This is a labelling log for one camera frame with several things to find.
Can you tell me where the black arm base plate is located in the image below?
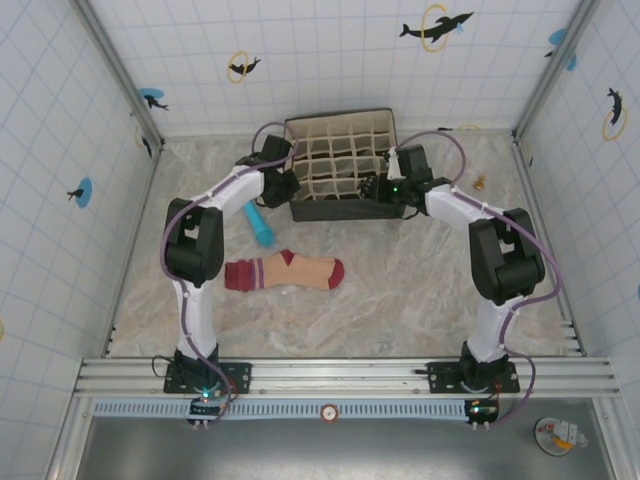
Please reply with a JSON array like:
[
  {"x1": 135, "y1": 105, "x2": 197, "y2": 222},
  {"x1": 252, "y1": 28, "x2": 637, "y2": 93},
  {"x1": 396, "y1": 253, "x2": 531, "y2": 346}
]
[
  {"x1": 426, "y1": 360, "x2": 521, "y2": 395},
  {"x1": 163, "y1": 360, "x2": 253, "y2": 396}
]

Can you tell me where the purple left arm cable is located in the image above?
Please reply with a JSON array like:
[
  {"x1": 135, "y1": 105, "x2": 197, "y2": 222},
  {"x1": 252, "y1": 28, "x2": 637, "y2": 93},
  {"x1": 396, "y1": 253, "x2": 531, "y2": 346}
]
[{"x1": 158, "y1": 121, "x2": 300, "y2": 427}]

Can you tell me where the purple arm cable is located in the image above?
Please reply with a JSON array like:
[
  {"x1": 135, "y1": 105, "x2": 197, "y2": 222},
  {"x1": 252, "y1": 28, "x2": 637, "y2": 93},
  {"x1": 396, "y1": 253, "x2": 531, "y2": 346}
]
[
  {"x1": 158, "y1": 121, "x2": 300, "y2": 427},
  {"x1": 394, "y1": 128, "x2": 564, "y2": 427}
]

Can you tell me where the aluminium frame side rail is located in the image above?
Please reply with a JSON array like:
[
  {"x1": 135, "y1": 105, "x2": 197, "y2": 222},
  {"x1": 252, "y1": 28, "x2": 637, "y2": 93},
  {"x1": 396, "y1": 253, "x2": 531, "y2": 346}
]
[
  {"x1": 101, "y1": 140, "x2": 167, "y2": 358},
  {"x1": 512, "y1": 133, "x2": 587, "y2": 357}
]

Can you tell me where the large dolphin yellow ring sticker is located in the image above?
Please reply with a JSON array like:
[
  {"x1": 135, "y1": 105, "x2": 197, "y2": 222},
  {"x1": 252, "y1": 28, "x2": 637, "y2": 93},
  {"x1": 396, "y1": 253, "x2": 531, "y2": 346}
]
[{"x1": 398, "y1": 3, "x2": 475, "y2": 54}]

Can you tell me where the aluminium mounting rail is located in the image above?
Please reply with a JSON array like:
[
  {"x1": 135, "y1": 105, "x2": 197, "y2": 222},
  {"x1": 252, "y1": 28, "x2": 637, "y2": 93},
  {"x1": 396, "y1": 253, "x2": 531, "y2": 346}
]
[{"x1": 73, "y1": 356, "x2": 621, "y2": 399}]

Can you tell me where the beige and red sock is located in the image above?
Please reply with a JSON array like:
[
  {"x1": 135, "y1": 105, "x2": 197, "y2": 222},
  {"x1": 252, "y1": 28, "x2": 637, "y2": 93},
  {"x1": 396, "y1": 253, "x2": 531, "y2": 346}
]
[{"x1": 223, "y1": 249, "x2": 346, "y2": 293}]

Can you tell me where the blue blob wall sticker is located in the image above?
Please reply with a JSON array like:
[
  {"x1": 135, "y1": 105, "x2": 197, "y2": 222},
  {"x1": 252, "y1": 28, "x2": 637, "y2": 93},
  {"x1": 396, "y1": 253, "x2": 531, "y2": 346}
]
[{"x1": 544, "y1": 28, "x2": 579, "y2": 71}]

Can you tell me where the aluminium frame post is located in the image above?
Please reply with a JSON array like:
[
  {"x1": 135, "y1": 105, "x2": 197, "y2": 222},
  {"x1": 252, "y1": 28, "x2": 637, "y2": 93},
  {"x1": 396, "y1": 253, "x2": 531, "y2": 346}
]
[
  {"x1": 72, "y1": 0, "x2": 165, "y2": 151},
  {"x1": 513, "y1": 0, "x2": 600, "y2": 142}
]

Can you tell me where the slotted pale blue cable duct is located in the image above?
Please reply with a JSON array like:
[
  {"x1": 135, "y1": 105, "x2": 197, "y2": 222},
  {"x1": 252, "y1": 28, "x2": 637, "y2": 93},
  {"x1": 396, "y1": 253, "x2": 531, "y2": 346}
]
[{"x1": 92, "y1": 398, "x2": 501, "y2": 420}]

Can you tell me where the blue oval shark sticker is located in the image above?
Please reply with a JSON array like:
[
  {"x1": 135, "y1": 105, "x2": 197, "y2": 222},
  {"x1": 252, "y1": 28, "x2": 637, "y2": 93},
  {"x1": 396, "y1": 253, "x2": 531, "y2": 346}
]
[{"x1": 138, "y1": 87, "x2": 170, "y2": 112}]

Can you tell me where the small dolphin yellow ring sticker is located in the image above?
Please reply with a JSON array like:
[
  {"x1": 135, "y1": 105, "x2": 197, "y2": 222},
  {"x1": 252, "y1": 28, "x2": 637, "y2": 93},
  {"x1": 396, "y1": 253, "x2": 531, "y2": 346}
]
[{"x1": 227, "y1": 49, "x2": 263, "y2": 84}]

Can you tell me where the grey metal shelf plate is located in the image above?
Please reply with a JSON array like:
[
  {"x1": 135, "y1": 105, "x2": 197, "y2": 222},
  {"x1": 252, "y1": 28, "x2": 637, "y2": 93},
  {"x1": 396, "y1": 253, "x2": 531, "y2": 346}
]
[{"x1": 74, "y1": 418, "x2": 617, "y2": 480}]

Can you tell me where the yellow ring black fish sticker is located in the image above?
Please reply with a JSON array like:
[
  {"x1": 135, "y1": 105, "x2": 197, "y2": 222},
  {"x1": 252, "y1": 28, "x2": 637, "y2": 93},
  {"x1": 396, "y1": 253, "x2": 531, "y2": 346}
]
[{"x1": 134, "y1": 124, "x2": 154, "y2": 160}]

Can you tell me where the dark fabric divided organizer box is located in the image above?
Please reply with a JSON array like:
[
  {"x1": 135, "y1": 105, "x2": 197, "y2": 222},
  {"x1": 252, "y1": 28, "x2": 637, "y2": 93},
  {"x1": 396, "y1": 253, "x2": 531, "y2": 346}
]
[{"x1": 283, "y1": 108, "x2": 404, "y2": 223}]

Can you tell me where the blue plastic tube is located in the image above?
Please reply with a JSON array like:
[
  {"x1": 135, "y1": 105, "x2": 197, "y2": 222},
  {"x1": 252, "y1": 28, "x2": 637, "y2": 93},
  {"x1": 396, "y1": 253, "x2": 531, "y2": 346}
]
[{"x1": 242, "y1": 199, "x2": 277, "y2": 248}]

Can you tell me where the round grey disc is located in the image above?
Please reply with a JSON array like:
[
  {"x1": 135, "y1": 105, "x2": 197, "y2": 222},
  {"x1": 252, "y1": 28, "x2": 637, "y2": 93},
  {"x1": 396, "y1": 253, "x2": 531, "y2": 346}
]
[{"x1": 533, "y1": 415, "x2": 590, "y2": 457}]

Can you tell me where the small white orange clamp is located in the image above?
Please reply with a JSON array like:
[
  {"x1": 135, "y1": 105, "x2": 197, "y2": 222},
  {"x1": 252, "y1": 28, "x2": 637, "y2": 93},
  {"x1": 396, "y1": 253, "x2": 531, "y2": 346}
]
[{"x1": 547, "y1": 421, "x2": 589, "y2": 449}]

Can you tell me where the small circuit board green light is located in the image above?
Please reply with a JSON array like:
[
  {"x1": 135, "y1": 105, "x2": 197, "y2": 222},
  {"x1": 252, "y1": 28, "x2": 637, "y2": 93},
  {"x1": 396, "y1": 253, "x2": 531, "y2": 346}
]
[
  {"x1": 463, "y1": 397, "x2": 501, "y2": 431},
  {"x1": 187, "y1": 390, "x2": 237, "y2": 431}
]

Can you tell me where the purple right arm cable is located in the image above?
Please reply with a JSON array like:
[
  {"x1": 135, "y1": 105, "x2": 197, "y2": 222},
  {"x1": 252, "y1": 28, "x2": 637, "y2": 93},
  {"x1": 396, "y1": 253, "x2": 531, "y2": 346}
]
[{"x1": 394, "y1": 128, "x2": 564, "y2": 427}]

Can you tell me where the aluminium frame cross rail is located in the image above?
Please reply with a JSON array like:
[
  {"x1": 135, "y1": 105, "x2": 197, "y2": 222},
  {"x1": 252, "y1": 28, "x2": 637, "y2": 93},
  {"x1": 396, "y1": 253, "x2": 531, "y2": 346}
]
[{"x1": 162, "y1": 128, "x2": 516, "y2": 142}]

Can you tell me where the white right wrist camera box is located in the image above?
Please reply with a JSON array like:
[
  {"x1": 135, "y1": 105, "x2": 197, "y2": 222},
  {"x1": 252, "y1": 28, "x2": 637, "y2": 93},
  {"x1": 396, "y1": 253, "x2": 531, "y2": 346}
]
[{"x1": 384, "y1": 146, "x2": 405, "y2": 180}]

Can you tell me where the upright dolphin yellow ring sticker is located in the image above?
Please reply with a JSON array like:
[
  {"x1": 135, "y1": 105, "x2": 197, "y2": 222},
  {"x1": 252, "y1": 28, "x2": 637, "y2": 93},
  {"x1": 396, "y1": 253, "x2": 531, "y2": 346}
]
[{"x1": 602, "y1": 87, "x2": 629, "y2": 142}]

